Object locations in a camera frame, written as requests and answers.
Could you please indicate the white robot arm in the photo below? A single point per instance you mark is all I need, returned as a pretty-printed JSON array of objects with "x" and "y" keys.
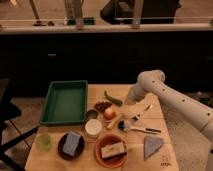
[{"x": 198, "y": 114}]

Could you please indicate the green plastic tray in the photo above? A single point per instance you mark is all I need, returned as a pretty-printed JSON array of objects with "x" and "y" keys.
[{"x": 65, "y": 103}]

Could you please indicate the red yellow apple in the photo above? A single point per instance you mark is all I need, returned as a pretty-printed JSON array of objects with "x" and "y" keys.
[{"x": 109, "y": 113}]

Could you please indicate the light green small cup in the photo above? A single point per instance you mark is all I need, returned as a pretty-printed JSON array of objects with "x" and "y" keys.
[{"x": 43, "y": 142}]

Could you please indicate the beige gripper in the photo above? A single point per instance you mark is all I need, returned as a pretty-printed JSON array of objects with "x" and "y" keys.
[{"x": 129, "y": 101}]

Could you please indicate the small dark metal cup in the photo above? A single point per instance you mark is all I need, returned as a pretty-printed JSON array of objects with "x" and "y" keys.
[{"x": 91, "y": 114}]

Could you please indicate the blue sponge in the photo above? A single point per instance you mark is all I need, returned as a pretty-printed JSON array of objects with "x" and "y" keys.
[{"x": 71, "y": 143}]

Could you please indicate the beige sponge block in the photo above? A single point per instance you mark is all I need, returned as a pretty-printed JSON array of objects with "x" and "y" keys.
[{"x": 113, "y": 150}]

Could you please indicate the dark brown plate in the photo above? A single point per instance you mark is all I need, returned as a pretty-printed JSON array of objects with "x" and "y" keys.
[{"x": 78, "y": 152}]

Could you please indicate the orange bowl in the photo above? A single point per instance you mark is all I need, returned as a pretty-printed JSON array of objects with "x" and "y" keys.
[{"x": 112, "y": 162}]

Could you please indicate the person in dark clothes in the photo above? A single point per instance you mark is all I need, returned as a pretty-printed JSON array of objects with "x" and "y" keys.
[{"x": 147, "y": 11}]

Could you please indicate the white cup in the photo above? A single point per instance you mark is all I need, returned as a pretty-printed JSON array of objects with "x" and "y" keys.
[{"x": 93, "y": 128}]

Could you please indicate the grey folded cloth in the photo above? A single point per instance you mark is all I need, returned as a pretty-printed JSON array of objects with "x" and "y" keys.
[{"x": 151, "y": 145}]

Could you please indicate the yellow corn piece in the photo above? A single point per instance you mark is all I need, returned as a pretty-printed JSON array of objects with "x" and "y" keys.
[{"x": 114, "y": 121}]

